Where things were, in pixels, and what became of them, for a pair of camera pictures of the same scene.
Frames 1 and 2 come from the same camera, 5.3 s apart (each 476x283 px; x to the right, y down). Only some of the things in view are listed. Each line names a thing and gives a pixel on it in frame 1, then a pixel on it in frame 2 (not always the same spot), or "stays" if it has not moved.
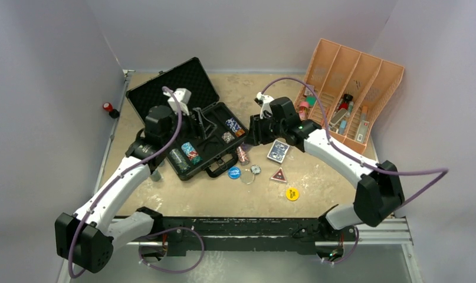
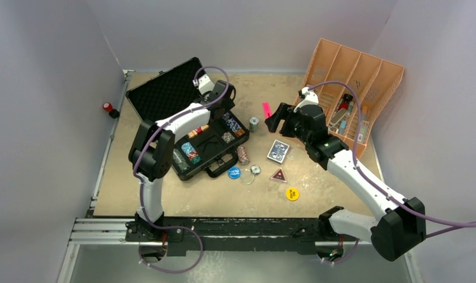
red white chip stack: x=243 y=157 stays
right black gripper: x=256 y=136 -> x=285 y=112
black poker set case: x=207 y=137 stays
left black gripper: x=199 y=127 -> x=228 y=106
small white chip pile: x=255 y=169 stays
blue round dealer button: x=234 y=173 stays
